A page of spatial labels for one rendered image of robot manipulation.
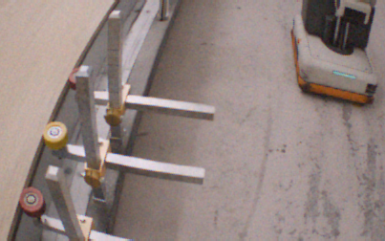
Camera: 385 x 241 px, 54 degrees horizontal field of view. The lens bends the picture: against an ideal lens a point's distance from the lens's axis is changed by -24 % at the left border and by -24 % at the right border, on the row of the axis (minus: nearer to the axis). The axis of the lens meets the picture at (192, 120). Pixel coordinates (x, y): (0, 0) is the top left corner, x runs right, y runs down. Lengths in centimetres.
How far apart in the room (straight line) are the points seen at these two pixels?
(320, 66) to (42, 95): 181
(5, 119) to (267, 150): 158
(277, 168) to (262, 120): 36
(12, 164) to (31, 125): 16
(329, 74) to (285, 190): 83
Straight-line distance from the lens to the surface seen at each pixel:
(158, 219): 212
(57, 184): 86
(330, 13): 288
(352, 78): 279
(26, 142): 123
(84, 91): 101
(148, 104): 139
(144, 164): 121
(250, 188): 228
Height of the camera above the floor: 176
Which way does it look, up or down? 44 degrees down
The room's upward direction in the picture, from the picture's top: 5 degrees clockwise
